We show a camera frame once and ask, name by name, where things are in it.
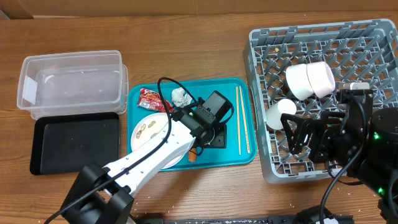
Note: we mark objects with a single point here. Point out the right wooden chopstick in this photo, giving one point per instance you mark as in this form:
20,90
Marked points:
244,121

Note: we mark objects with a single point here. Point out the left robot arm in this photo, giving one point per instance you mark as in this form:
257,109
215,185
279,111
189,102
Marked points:
106,194

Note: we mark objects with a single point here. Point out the black tray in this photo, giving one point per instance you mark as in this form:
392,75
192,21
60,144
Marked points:
63,144

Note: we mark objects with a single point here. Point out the orange carrot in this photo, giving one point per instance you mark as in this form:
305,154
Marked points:
192,155

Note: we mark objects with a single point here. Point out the white plate with peanuts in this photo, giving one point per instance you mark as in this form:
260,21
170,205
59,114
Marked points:
150,132

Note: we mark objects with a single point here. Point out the clear plastic bin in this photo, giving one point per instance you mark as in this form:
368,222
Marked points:
73,83

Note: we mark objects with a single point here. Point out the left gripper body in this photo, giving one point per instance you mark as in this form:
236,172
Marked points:
219,136

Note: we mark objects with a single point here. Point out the grey dishwasher rack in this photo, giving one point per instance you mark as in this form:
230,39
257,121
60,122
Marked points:
358,51

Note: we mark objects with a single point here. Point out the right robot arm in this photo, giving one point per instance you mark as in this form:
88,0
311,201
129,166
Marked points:
374,165

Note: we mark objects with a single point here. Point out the teal serving tray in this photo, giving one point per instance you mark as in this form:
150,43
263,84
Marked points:
241,146

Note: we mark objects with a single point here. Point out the crumpled white tissue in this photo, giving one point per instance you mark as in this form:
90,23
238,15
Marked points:
180,97

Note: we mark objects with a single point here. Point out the white cup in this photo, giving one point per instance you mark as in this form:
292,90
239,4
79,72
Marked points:
274,113

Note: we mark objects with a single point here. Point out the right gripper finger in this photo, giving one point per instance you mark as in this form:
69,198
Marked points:
298,131
331,117

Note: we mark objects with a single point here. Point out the pink bowl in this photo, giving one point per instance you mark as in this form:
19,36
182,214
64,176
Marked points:
321,78

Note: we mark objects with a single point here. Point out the red snack wrapper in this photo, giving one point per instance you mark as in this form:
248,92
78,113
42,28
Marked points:
150,100

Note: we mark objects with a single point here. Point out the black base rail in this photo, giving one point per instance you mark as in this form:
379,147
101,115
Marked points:
286,219

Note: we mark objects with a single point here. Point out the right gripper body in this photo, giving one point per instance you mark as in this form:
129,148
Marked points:
342,149

